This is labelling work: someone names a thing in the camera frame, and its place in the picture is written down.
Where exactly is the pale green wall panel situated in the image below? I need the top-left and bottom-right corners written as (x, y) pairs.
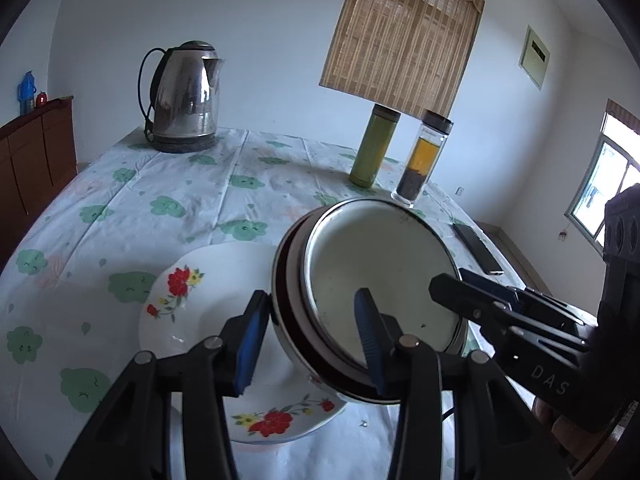
top-left (518, 25), bottom-right (551, 91)

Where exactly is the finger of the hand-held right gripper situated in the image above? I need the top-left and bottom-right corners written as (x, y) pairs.
top-left (457, 267), bottom-right (586, 326)
top-left (429, 274), bottom-right (588, 353)

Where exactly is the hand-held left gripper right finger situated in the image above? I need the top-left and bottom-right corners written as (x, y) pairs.
top-left (352, 287), bottom-right (576, 480)

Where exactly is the black kettle base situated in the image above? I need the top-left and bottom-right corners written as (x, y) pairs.
top-left (150, 130), bottom-right (218, 153)

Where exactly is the glass window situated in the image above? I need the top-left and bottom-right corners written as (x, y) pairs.
top-left (565, 110), bottom-right (640, 256)

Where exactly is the red flower white plate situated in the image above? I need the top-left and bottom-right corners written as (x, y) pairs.
top-left (138, 242), bottom-right (351, 443)

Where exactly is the bamboo window valance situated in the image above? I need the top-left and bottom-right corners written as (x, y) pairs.
top-left (605, 99), bottom-right (640, 136)

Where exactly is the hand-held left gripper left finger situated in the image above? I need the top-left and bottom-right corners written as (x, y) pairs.
top-left (55, 290), bottom-right (271, 480)

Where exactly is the stainless steel electric kettle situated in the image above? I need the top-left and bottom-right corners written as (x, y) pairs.
top-left (138, 40), bottom-right (226, 153)

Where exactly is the blue water jug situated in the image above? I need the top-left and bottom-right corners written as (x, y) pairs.
top-left (17, 70), bottom-right (38, 113)

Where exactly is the bamboo window blind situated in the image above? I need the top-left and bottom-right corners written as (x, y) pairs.
top-left (319, 0), bottom-right (486, 120)

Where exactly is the black smartphone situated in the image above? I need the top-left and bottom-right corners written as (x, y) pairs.
top-left (452, 222), bottom-right (506, 276)

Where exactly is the glass tea bottle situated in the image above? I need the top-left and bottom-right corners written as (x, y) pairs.
top-left (391, 109), bottom-right (455, 208)

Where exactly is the green cloud print tablecloth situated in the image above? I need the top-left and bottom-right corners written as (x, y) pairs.
top-left (0, 127), bottom-right (506, 480)

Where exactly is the person's right hand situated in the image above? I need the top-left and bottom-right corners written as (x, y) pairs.
top-left (532, 397), bottom-right (626, 466)

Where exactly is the stainless steel bowl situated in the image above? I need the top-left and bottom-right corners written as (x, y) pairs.
top-left (270, 197), bottom-right (468, 406)

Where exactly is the green thermos bottle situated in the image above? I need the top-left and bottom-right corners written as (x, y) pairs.
top-left (348, 103), bottom-right (401, 187)

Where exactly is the brown wooden sideboard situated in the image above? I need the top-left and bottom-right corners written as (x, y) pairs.
top-left (0, 95), bottom-right (78, 271)

